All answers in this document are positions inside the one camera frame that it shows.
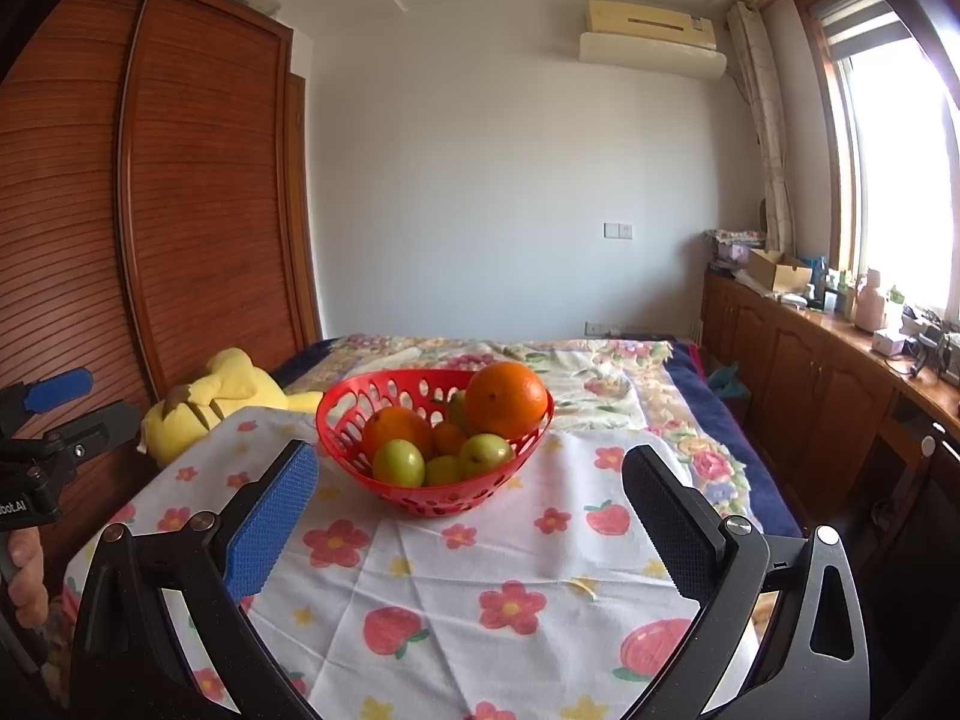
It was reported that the white strawberry flower cloth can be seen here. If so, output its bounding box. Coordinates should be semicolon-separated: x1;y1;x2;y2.
64;405;758;720

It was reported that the teal cloth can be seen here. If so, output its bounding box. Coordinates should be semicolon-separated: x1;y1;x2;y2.
709;362;751;398

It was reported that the small green lime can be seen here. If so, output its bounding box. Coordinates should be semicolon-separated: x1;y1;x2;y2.
373;439;426;487

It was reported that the wall air conditioner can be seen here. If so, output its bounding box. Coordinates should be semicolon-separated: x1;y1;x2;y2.
579;0;727;80

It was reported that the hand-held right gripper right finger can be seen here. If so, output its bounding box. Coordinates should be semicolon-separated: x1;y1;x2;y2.
622;446;871;720

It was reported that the open cardboard box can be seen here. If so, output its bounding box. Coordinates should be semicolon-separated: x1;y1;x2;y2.
748;247;812;297

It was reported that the floral bed blanket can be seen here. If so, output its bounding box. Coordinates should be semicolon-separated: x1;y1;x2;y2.
270;334;803;541

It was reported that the person's left hand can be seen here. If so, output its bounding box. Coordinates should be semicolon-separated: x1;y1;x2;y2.
0;521;50;629

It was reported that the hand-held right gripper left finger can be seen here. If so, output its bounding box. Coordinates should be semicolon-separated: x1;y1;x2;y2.
69;439;320;720

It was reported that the small tangerine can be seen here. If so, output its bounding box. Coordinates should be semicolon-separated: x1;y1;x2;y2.
431;421;470;458

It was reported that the small black tripod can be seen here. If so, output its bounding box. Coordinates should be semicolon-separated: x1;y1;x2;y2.
907;322;950;380

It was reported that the checked beige curtain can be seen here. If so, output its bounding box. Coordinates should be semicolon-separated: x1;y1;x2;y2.
726;1;794;250

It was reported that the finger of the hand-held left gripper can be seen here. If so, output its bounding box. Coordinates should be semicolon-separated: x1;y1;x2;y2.
0;366;95;436
45;399;145;466

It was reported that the yellow plush toy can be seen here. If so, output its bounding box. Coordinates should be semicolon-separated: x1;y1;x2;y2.
140;347;323;466

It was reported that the window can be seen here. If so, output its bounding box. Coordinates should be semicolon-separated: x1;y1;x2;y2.
795;0;960;308

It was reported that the pink bottle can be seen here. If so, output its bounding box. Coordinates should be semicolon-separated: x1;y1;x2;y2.
855;268;887;332

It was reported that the large orange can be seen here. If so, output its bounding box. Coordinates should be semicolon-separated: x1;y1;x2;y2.
464;361;549;442
363;406;434;462

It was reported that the long wooden cabinet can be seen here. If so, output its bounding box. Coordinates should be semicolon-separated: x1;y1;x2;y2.
701;270;960;661

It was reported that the brown wooden wardrobe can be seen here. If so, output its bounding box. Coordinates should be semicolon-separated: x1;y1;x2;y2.
0;0;323;593

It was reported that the red perforated plastic basket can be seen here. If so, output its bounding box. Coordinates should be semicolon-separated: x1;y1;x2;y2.
316;369;554;518

